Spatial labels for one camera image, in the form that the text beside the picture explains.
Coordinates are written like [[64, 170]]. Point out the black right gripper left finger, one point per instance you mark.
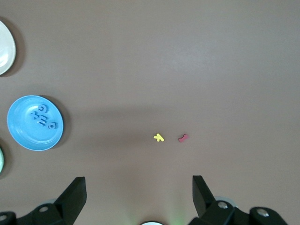
[[70, 199]]

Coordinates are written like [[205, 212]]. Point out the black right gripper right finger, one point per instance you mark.
[[204, 201]]

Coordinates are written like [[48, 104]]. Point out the blue foam letter Q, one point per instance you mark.
[[55, 125]]

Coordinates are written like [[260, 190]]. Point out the blue foam letter E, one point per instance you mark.
[[42, 120]]

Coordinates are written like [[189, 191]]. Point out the blue foam letter X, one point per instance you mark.
[[35, 116]]

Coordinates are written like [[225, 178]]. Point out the blue foam letter G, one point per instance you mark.
[[44, 109]]

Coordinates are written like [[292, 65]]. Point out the red foam letter J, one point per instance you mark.
[[182, 138]]

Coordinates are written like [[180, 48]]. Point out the yellow foam letter K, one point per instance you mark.
[[159, 137]]

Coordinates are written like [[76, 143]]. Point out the green plate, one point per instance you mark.
[[1, 161]]

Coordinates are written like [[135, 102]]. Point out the blue plate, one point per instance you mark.
[[25, 133]]

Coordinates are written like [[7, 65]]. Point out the brown table cover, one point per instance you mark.
[[211, 70]]

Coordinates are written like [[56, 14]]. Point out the beige plate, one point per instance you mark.
[[5, 47]]

